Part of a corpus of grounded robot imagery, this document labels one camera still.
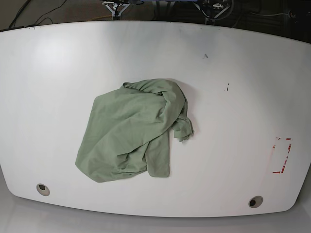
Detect green t-shirt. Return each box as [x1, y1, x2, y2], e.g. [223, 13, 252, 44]
[75, 79, 194, 183]

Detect red tape marking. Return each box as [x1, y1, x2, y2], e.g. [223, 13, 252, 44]
[270, 137, 292, 174]

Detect right table grommet hole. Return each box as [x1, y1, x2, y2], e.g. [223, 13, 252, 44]
[248, 196, 263, 208]

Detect table grommet hole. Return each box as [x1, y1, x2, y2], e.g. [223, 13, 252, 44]
[248, 196, 263, 208]
[36, 183, 50, 197]

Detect left table grommet hole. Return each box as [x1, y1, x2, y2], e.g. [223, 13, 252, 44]
[36, 183, 50, 197]

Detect yellow cable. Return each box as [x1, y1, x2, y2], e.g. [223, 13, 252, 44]
[89, 13, 115, 21]

